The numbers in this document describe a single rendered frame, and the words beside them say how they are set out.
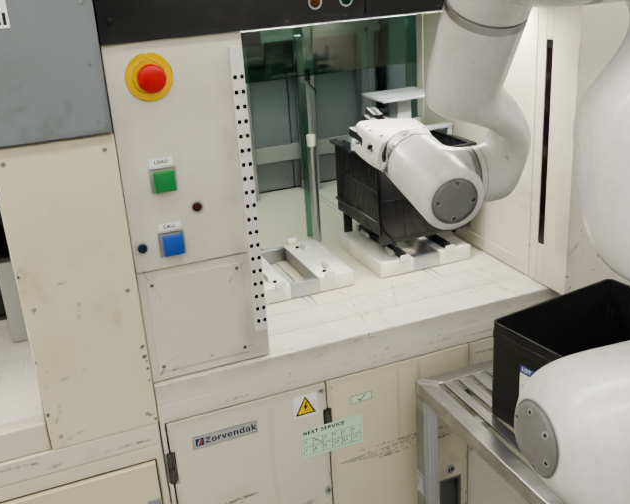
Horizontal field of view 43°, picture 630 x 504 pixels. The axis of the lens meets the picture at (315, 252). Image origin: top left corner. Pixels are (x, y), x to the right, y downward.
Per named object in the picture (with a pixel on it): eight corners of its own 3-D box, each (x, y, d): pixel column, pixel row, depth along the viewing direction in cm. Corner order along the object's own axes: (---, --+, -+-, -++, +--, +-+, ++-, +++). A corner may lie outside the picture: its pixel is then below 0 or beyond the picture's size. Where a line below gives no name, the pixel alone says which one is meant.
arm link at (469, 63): (567, -26, 89) (492, 167, 112) (434, -20, 85) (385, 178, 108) (604, 22, 83) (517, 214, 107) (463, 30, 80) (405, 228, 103)
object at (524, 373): (487, 412, 133) (489, 320, 127) (602, 362, 146) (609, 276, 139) (623, 501, 111) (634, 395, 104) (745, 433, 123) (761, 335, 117)
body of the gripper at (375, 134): (374, 184, 111) (350, 156, 121) (441, 179, 114) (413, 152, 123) (378, 134, 108) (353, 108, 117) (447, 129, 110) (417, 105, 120)
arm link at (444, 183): (453, 130, 108) (389, 136, 106) (497, 166, 97) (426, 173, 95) (448, 187, 112) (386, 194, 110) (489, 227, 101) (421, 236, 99)
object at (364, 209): (373, 266, 159) (368, 109, 147) (332, 235, 176) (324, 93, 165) (477, 243, 167) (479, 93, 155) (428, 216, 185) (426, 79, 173)
